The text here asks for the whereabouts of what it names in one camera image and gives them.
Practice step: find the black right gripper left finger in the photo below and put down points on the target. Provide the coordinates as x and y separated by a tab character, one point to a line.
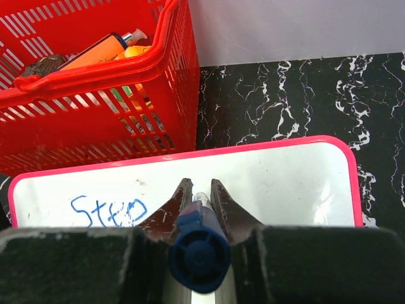
88	265

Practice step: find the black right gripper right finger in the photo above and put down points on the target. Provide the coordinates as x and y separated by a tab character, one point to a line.
297	264

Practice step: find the blue whiteboard marker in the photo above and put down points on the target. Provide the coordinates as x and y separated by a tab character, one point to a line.
200	257

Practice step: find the pink framed whiteboard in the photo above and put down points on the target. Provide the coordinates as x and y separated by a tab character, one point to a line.
303	181

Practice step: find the red plastic basket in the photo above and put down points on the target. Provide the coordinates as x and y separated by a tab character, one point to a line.
136	107

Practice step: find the orange pump bottle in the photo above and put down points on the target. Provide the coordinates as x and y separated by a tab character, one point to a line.
105	50

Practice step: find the yellow green striped sponge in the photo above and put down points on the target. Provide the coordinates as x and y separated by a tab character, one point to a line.
133	51

